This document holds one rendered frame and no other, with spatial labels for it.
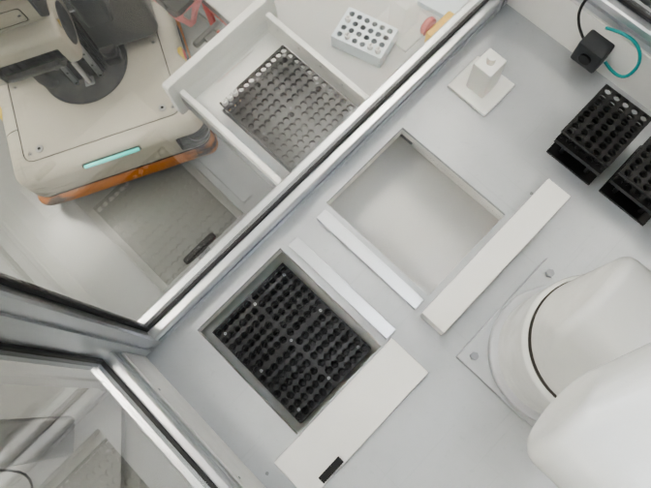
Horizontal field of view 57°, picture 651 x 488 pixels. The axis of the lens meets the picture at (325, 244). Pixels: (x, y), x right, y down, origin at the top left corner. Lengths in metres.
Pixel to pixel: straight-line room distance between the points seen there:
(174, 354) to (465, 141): 0.63
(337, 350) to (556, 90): 0.62
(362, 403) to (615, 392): 0.57
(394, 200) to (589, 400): 0.77
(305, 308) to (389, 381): 0.20
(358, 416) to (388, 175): 0.48
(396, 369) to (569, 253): 0.36
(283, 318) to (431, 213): 0.36
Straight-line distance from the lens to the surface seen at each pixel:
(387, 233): 1.17
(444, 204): 1.20
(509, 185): 1.11
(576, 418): 0.49
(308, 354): 1.06
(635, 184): 1.08
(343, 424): 1.00
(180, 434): 0.90
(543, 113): 1.18
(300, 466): 1.01
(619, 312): 0.72
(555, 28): 1.24
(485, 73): 1.10
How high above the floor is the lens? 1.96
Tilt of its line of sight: 75 degrees down
